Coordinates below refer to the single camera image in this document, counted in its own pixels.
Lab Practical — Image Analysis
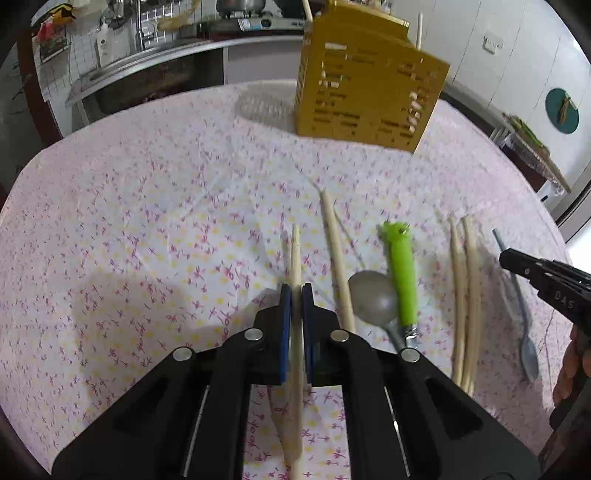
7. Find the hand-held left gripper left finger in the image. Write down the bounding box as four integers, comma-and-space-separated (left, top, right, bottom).
52, 282, 296, 480

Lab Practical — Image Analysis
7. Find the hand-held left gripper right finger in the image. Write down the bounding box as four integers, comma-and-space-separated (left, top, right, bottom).
301, 284, 542, 480

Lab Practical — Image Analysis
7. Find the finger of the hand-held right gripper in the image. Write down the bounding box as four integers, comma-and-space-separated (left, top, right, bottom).
498, 248, 591, 334

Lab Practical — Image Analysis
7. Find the metal spoon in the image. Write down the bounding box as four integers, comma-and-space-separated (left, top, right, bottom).
348, 271, 419, 352

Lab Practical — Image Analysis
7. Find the yellow slotted utensil holder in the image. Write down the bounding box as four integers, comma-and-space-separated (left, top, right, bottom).
294, 0, 451, 154

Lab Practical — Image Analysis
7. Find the person's right hand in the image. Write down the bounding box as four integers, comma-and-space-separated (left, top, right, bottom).
552, 325, 591, 408

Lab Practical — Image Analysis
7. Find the grey-blue plastic spoon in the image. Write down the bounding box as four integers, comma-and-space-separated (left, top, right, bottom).
491, 228, 540, 383

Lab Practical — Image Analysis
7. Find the plastic covered rack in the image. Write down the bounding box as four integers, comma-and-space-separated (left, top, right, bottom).
501, 113, 572, 195

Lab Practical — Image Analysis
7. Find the floral tablecloth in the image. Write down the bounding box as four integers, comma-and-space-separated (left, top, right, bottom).
0, 82, 573, 480

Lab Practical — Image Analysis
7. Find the steel kitchen sink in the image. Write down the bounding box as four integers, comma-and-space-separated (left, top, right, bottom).
65, 41, 225, 117

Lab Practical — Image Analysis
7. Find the gas stove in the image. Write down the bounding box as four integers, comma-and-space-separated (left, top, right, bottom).
221, 13, 303, 34

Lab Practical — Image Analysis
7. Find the steel pot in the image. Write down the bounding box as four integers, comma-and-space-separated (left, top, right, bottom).
216, 0, 269, 20

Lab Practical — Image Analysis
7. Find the steel faucet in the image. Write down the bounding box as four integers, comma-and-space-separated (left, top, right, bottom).
131, 0, 151, 52

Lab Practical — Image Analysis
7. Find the green handled peeler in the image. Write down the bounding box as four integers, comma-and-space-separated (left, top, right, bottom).
380, 220, 422, 348

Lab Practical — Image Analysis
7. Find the teal round wall decoration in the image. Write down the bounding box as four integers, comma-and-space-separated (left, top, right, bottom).
545, 88, 581, 136

